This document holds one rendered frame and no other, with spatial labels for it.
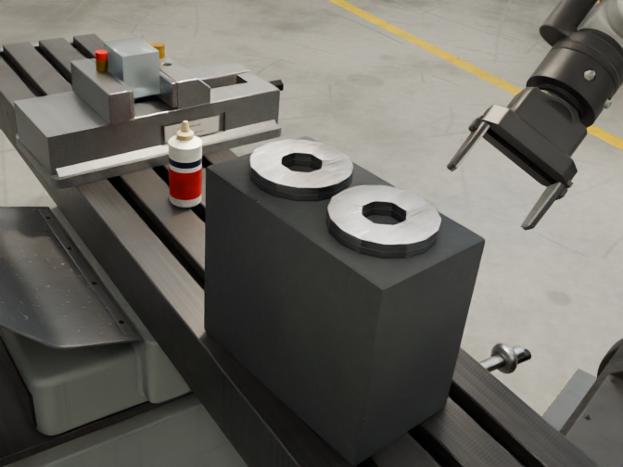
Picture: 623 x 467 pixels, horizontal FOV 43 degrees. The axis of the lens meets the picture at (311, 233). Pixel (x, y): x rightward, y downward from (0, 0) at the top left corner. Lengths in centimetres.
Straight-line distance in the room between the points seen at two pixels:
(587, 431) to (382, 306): 76
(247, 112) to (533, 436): 63
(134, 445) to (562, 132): 63
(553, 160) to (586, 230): 211
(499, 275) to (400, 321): 204
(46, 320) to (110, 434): 18
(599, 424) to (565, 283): 141
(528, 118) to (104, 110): 52
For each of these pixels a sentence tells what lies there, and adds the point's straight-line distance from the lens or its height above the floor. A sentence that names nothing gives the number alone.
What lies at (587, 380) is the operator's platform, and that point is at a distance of 169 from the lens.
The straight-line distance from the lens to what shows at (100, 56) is 109.
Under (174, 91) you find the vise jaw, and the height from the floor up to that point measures 103.
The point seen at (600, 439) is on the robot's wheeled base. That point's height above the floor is 59.
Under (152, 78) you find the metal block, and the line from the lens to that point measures 109.
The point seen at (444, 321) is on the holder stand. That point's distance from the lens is 66.
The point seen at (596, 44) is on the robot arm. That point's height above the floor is 118.
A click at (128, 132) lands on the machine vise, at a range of 107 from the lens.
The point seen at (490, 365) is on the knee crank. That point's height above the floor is 52.
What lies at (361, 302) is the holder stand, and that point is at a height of 109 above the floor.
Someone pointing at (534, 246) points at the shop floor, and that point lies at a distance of 283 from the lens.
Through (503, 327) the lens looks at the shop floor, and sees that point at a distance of 242.
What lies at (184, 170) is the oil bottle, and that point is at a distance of 97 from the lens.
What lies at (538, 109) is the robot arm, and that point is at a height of 111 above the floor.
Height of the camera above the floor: 145
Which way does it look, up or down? 33 degrees down
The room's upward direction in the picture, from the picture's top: 6 degrees clockwise
